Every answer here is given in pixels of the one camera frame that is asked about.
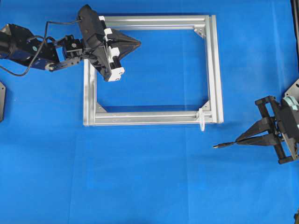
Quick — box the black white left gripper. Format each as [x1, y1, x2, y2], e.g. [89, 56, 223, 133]
[82, 16, 141, 82]

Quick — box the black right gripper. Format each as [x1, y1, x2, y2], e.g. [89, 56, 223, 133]
[236, 96, 299, 164]

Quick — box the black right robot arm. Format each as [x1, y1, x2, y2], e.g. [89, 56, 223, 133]
[235, 81, 299, 164]

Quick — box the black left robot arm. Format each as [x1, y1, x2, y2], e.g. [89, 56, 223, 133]
[0, 16, 141, 82]

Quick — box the white zip tie loop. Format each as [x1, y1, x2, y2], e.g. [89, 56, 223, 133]
[196, 108, 206, 132]

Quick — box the black pole right edge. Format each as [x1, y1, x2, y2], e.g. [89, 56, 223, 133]
[290, 0, 299, 48]

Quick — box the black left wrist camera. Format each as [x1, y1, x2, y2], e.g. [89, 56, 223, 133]
[78, 4, 105, 49]

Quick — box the black left camera cable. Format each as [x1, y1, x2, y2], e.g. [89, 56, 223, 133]
[0, 19, 82, 77]

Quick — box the aluminium extrusion frame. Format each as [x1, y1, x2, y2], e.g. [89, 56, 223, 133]
[83, 15, 224, 126]

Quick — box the black base plate left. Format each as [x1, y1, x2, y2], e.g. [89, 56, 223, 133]
[0, 82, 6, 122]

